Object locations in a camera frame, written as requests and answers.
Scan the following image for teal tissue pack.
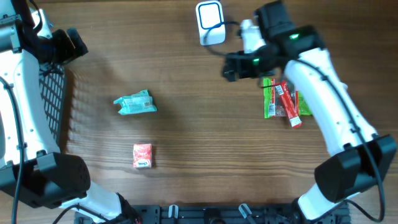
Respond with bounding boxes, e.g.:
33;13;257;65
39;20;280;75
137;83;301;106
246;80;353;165
113;90;157;115

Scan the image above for red small box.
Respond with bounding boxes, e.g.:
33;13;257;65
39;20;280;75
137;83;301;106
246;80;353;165
133;144;152;169

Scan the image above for green gummy candy bag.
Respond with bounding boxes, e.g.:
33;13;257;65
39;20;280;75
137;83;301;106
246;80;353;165
263;78;312;119

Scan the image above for red snack stick packet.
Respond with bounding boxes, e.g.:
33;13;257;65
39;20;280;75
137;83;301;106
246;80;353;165
275;81;302;129

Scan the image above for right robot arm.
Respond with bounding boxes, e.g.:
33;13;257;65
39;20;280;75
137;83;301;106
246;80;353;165
224;1;397;223

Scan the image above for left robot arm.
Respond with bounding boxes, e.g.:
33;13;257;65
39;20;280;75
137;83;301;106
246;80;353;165
1;1;142;223

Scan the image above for white barcode scanner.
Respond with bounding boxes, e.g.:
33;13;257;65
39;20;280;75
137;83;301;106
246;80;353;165
195;1;226;46

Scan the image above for grey plastic basket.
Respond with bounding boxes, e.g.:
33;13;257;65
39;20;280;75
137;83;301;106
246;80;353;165
39;65;67;145

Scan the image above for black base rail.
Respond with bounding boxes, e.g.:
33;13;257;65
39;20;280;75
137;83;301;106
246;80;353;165
74;202;352;224

